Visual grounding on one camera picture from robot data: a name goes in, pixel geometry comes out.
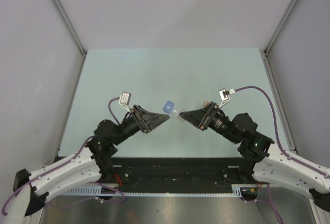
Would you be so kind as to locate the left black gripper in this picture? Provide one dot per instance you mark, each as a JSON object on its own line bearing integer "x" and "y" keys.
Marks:
{"x": 146, "y": 121}

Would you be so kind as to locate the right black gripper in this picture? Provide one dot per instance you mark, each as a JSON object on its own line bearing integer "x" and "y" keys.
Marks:
{"x": 199, "y": 117}

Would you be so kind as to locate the clear pill bottle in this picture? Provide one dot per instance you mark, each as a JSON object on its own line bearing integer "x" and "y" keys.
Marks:
{"x": 205, "y": 103}

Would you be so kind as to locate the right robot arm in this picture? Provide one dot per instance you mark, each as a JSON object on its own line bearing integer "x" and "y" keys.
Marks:
{"x": 263, "y": 159}

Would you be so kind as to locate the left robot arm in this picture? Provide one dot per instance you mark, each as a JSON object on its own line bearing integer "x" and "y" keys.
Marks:
{"x": 90, "y": 164}

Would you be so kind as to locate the aluminium front beam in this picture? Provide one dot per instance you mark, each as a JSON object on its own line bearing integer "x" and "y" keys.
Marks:
{"x": 85, "y": 174}

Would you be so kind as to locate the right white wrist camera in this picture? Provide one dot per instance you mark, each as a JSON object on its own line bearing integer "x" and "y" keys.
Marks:
{"x": 225, "y": 96}

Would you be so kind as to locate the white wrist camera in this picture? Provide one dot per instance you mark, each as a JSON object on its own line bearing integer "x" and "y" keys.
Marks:
{"x": 124, "y": 100}
{"x": 225, "y": 96}

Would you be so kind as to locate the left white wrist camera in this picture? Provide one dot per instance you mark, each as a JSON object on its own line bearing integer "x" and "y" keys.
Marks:
{"x": 124, "y": 100}

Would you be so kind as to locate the left aluminium frame post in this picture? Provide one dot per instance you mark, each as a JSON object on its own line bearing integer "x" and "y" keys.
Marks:
{"x": 60, "y": 9}

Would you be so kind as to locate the aluminium frame post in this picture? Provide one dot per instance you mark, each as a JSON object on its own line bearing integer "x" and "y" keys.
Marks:
{"x": 280, "y": 26}
{"x": 60, "y": 9}

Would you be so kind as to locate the right aluminium frame post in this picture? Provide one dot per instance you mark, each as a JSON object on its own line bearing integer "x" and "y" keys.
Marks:
{"x": 280, "y": 26}

